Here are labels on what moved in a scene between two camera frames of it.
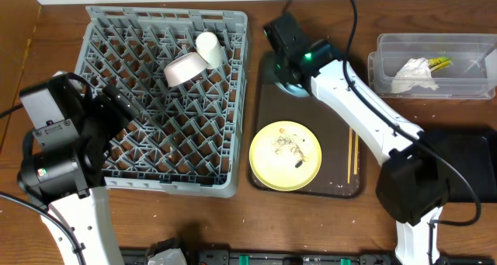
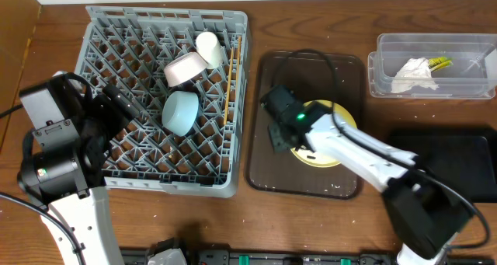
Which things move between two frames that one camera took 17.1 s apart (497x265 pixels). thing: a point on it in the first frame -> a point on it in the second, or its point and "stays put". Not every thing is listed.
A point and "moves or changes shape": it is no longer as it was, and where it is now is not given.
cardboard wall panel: (19, 12) stays put
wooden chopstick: (356, 158) moves or changes shape
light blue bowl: (295, 90) -> (179, 112)
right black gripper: (282, 74) -> (277, 130)
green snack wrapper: (439, 63) stays put
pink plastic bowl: (184, 67) stays put
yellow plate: (286, 156) moves or changes shape
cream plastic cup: (209, 46) stays put
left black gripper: (98, 112) stays put
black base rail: (297, 256) stays put
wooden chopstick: (349, 148) moves or changes shape
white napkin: (416, 72) stays put
